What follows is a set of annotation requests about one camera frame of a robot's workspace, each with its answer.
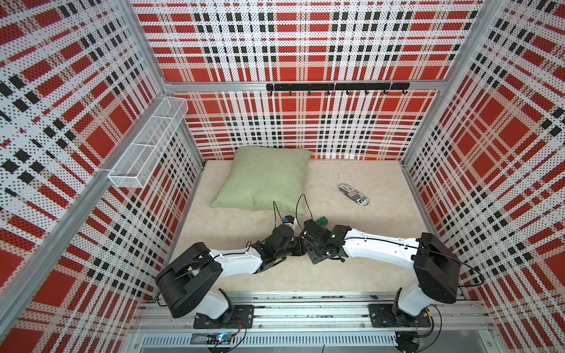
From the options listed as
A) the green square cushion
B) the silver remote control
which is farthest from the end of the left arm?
the silver remote control

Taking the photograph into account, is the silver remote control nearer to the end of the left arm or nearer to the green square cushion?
the green square cushion

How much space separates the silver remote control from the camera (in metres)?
1.03
